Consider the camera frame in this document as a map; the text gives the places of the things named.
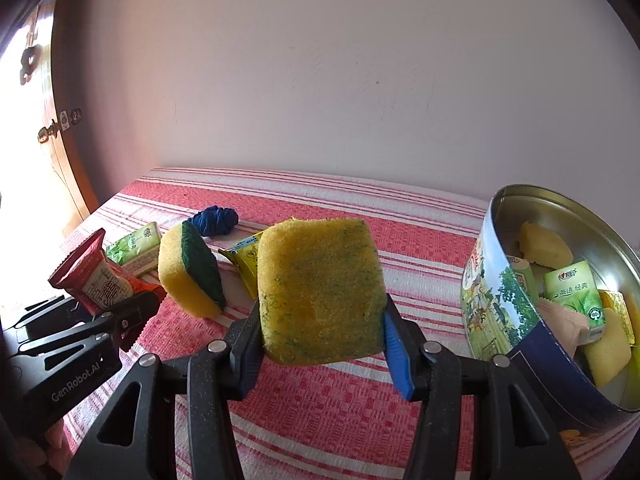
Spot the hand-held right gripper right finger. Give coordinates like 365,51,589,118
381,294,583,480

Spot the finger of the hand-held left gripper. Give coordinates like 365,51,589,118
19,290,162,361
15,296,97,342

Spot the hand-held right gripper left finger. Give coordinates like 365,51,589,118
74,297,264,480

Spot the red snack packet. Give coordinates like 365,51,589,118
47,228,167,317

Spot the green tea-leaf tissue pack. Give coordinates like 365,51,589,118
542,260,607,344
105,222,162,277

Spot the yellow snack packet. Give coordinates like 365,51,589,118
218,230,266,301
597,290,637,347

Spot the worn green-flecked yellow sponge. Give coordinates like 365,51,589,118
256,216,388,366

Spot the round metal tin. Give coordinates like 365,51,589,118
460,183,640,433

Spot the blue cloth ball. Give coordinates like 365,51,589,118
192,205,239,237

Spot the beige snack packet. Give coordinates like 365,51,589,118
537,299,593,358

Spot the plain yellow sponge wedge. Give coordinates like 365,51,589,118
517,220,574,269

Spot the red striped tablecloth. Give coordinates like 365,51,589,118
47,166,640,480

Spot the brown wooden door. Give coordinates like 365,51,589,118
0,0,101,241

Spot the brass door knob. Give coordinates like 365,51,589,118
38,120,63,147

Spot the hanging door ornament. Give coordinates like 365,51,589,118
21,7,45,86

